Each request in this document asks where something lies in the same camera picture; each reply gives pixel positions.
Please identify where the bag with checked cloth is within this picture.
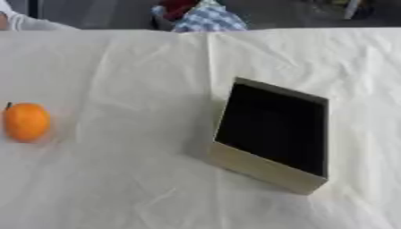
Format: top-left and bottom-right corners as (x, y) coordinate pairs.
(150, 0), (250, 33)

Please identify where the orange toy fruit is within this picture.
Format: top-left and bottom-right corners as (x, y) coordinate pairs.
(1, 101), (54, 143)

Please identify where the tan box with black inside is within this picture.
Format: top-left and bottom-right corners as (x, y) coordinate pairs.
(207, 76), (331, 196)

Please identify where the white and dark floor object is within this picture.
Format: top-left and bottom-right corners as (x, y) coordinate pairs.
(341, 0), (376, 21)

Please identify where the person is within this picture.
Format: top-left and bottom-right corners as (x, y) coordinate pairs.
(0, 0), (81, 32)

